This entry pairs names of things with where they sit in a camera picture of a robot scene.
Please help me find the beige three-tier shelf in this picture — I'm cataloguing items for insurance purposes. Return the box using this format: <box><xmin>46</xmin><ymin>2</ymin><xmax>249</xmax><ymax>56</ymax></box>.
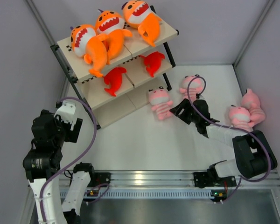
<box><xmin>50</xmin><ymin>7</ymin><xmax>180</xmax><ymax>130</ymax></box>

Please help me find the orange shark plush face down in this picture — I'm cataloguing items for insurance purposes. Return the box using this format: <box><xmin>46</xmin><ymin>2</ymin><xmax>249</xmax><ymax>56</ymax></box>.
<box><xmin>70</xmin><ymin>24</ymin><xmax>109</xmax><ymax>77</ymax></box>

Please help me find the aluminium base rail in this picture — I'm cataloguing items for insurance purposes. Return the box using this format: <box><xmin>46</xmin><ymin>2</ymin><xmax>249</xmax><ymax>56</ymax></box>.
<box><xmin>28</xmin><ymin>169</ymin><xmax>280</xmax><ymax>199</ymax></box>

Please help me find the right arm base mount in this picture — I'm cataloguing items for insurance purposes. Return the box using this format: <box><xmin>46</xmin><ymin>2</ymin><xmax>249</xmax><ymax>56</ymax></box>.
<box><xmin>193</xmin><ymin>172</ymin><xmax>237</xmax><ymax>189</ymax></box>

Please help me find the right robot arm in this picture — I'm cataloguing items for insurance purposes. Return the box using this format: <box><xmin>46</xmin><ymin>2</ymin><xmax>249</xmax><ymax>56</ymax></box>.
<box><xmin>170</xmin><ymin>99</ymin><xmax>278</xmax><ymax>185</ymax></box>

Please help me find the small red shark plush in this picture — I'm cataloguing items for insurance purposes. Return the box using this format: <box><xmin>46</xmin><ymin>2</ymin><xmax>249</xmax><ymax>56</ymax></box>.
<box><xmin>140</xmin><ymin>51</ymin><xmax>165</xmax><ymax>77</ymax></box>

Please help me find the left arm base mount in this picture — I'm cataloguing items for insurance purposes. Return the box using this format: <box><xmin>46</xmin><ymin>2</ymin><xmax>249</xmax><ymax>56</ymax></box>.
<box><xmin>88</xmin><ymin>172</ymin><xmax>111</xmax><ymax>187</ymax></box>

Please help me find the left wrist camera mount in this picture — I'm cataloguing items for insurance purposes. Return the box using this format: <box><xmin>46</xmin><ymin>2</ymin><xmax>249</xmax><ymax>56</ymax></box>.
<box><xmin>54</xmin><ymin>100</ymin><xmax>77</xmax><ymax>125</ymax></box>

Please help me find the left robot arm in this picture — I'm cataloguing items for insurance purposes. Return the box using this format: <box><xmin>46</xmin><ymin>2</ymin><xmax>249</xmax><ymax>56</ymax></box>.
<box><xmin>23</xmin><ymin>110</ymin><xmax>96</xmax><ymax>224</ymax></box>

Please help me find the pink striped plush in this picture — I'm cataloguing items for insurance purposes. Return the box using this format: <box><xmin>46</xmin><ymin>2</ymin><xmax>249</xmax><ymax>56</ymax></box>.
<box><xmin>241</xmin><ymin>88</ymin><xmax>266</xmax><ymax>126</ymax></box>
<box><xmin>179</xmin><ymin>74</ymin><xmax>205</xmax><ymax>102</ymax></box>
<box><xmin>148</xmin><ymin>86</ymin><xmax>173</xmax><ymax>120</ymax></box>
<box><xmin>228</xmin><ymin>105</ymin><xmax>252</xmax><ymax>132</ymax></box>

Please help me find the orange shark plush facing up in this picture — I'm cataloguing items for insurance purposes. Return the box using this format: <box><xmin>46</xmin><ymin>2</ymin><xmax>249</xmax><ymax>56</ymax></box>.
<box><xmin>121</xmin><ymin>0</ymin><xmax>162</xmax><ymax>47</ymax></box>

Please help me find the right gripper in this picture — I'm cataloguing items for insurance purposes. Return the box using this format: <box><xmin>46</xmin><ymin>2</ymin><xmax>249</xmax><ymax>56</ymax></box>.
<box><xmin>170</xmin><ymin>98</ymin><xmax>199</xmax><ymax>125</ymax></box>

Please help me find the orange shark plush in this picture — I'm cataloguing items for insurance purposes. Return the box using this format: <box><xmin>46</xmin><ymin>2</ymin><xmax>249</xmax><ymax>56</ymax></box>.
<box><xmin>95</xmin><ymin>9</ymin><xmax>133</xmax><ymax>64</ymax></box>

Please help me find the large red shark plush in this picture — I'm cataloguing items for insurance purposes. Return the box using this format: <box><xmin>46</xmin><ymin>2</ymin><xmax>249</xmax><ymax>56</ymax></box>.
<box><xmin>104</xmin><ymin>67</ymin><xmax>126</xmax><ymax>97</ymax></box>

